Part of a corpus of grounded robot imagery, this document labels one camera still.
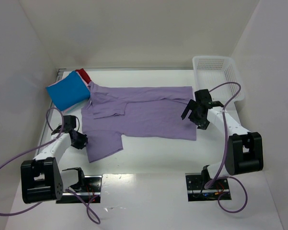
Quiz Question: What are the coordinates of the purple polo shirt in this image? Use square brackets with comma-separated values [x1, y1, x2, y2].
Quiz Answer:
[81, 82, 196, 162]

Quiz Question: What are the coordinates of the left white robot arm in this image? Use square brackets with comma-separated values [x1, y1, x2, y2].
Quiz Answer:
[21, 115, 88, 204]

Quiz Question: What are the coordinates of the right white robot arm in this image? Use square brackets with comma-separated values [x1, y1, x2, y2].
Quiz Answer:
[181, 89, 264, 189]

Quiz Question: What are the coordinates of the pink folded shirt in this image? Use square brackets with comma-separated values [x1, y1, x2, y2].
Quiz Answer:
[62, 101, 87, 114]

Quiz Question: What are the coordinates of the white plastic basket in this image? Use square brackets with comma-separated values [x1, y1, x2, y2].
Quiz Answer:
[192, 56, 245, 103]

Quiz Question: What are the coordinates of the blue folded shirt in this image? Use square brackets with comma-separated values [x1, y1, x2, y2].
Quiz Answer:
[46, 71, 90, 112]

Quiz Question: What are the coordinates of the red folded shirt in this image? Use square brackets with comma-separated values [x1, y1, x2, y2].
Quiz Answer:
[75, 69, 92, 84]

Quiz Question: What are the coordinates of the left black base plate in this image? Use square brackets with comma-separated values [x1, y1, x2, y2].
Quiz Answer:
[56, 175, 102, 204]

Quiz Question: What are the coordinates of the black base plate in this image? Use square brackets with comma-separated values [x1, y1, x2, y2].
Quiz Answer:
[56, 175, 102, 204]
[185, 173, 231, 202]

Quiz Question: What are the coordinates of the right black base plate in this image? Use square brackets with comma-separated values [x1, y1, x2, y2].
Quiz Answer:
[185, 173, 231, 202]

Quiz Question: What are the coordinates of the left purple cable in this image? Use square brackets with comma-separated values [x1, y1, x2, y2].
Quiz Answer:
[0, 107, 101, 225]

